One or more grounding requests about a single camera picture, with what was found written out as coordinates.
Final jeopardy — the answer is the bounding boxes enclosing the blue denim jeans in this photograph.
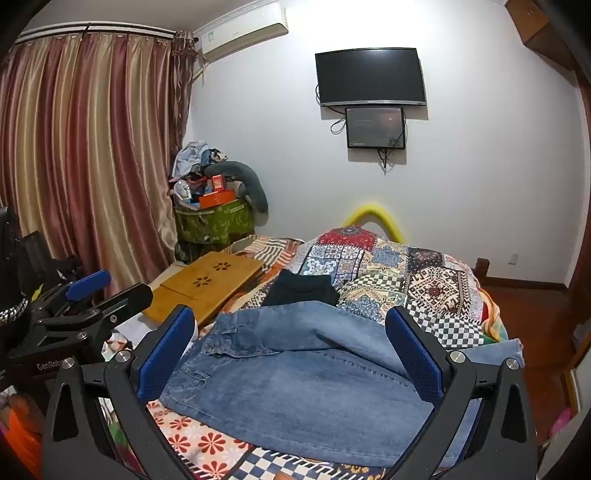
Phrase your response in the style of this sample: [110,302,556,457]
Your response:
[160,302,523,468]

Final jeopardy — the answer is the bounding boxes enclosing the wooden lap desk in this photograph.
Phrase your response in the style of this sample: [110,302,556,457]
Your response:
[143,252,263,326]

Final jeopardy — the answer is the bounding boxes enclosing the green fabric storage basket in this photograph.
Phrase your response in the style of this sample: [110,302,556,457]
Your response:
[174,199,254,246]

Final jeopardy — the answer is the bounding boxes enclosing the pile of clothes on basket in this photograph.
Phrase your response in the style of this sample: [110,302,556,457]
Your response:
[169,141,228,204]

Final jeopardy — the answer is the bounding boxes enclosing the orange box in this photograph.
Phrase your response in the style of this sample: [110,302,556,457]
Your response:
[199,189,235,210]

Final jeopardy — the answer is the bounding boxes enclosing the striped red gold curtain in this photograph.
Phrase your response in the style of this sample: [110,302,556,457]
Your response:
[1,31,197,292]

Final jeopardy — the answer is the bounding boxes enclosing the grey neck pillow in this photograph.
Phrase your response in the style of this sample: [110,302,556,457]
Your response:
[204,160,269,214]

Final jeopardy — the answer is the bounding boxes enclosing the black folded garment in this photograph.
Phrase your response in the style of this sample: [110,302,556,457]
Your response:
[263,269,339,306]

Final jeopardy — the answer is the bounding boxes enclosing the colourful patchwork quilt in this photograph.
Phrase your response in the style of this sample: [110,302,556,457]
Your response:
[148,227,508,479]

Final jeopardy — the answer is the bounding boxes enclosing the yellow foam tube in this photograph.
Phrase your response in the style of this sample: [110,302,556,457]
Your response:
[342,203,407,244]

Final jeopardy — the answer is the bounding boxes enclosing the white air conditioner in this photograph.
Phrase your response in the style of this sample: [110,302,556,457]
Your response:
[194,1,288,65]

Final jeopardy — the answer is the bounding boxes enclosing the small black wall screen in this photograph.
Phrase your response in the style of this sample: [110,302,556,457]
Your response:
[345,106,406,150]

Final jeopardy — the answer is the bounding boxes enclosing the black wall television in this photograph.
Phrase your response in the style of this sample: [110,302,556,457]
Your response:
[315,47,427,106]

